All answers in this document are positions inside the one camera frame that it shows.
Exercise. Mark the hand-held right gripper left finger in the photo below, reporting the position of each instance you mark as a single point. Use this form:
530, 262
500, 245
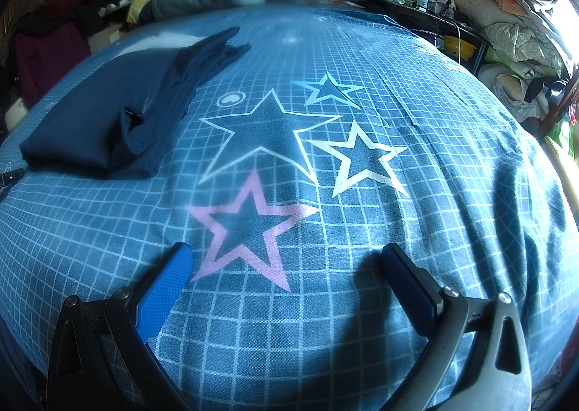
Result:
165, 289

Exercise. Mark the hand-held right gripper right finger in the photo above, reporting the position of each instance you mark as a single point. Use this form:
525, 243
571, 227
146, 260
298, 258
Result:
409, 284

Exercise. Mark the blue star-printed grid bedsheet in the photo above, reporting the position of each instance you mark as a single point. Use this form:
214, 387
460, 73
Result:
280, 329

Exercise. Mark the magenta padded garment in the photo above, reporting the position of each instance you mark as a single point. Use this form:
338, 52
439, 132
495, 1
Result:
49, 58

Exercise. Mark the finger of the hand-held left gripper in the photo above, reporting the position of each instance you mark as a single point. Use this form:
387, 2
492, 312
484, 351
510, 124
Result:
11, 178

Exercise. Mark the navy blue pants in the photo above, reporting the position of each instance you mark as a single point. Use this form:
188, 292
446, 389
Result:
90, 121

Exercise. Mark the dark desk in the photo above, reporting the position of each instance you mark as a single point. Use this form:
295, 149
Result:
427, 21

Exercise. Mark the white cardboard box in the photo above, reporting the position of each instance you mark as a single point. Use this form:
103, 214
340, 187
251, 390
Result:
106, 35

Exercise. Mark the pile of folded bedding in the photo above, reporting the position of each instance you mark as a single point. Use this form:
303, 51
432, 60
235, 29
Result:
511, 30

